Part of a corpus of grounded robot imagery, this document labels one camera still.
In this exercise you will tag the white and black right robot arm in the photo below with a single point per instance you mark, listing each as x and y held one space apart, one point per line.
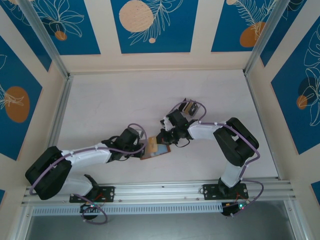
202 131

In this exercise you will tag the aluminium side rail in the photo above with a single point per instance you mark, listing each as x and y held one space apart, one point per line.
261 125
57 125

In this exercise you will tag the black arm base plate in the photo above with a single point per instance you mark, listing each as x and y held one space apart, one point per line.
108 193
210 192

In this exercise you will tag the blue floral wall panel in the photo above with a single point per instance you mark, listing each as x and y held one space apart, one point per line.
287 112
170 30
225 25
30 42
287 37
22 135
75 25

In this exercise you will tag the aluminium frame post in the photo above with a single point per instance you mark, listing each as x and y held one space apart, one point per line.
297 220
48 42
23 222
266 37

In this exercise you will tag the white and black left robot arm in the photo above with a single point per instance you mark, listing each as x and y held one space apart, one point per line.
87 156

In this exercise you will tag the black controller board green light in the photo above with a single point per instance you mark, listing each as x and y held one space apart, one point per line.
231 209
90 207

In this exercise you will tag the long aluminium base rail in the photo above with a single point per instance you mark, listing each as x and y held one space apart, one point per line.
162 191

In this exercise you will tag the brown leather card holder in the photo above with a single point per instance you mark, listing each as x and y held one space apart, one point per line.
163 150

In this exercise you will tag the credit card with magnetic stripe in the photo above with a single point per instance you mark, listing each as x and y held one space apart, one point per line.
152 146
190 108
196 111

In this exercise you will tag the clear acrylic card stand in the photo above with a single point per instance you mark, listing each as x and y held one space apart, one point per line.
198 107

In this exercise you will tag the grey sheet metal panel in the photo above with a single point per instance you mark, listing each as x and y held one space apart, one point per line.
162 228

